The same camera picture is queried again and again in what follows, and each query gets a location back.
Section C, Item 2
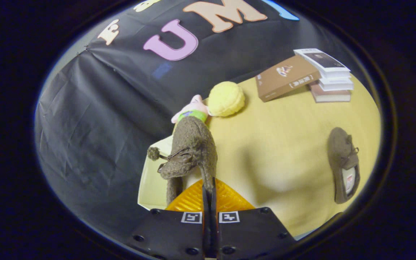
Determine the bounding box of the white book with dark cover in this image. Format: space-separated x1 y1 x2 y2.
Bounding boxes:
293 48 351 78

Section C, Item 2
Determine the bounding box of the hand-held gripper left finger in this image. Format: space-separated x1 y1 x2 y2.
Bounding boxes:
129 179 209 260

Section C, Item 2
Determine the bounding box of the brown hardcover book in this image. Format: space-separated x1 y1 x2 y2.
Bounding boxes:
255 55 321 103

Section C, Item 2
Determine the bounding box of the brown fuzzy slipper shoe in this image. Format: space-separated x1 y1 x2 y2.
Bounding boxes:
147 116 218 206
327 127 361 205

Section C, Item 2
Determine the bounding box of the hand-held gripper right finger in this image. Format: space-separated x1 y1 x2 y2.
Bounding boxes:
211 177 297 260

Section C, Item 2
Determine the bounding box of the plain white book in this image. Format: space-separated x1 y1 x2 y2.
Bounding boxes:
318 76 354 92

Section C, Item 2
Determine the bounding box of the beige fabric storage box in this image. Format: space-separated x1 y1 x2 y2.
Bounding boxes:
137 135 179 211

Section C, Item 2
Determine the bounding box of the plush doll with yellow hair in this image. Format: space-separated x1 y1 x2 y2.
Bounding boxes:
170 81 246 125

